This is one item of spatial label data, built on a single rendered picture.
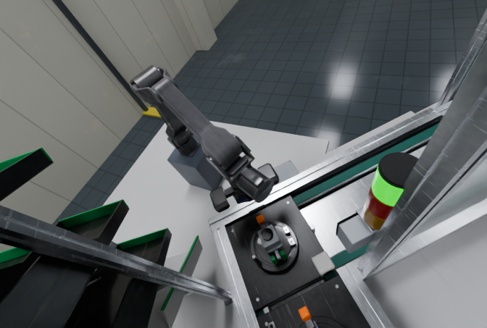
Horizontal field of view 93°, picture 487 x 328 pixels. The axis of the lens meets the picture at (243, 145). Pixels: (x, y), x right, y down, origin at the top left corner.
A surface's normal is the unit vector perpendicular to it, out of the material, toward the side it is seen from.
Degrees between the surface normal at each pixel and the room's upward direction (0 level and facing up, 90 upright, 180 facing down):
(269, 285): 0
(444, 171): 90
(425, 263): 0
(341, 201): 0
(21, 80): 90
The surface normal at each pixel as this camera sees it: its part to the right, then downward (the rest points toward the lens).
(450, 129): -0.90, 0.44
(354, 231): -0.25, -0.59
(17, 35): 0.88, 0.18
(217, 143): 0.08, -0.32
